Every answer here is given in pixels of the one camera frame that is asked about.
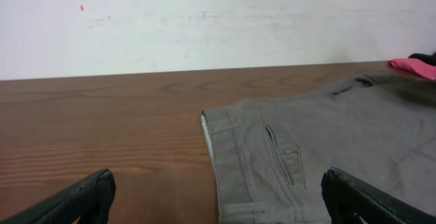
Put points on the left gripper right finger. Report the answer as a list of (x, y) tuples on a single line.
[(350, 200)]

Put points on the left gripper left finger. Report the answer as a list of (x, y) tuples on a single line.
[(87, 201)]

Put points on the grey shorts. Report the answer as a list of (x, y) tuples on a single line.
[(269, 155)]

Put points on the red printed shirt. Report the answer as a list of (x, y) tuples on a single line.
[(414, 66)]

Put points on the black garment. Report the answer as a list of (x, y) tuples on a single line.
[(429, 59)]

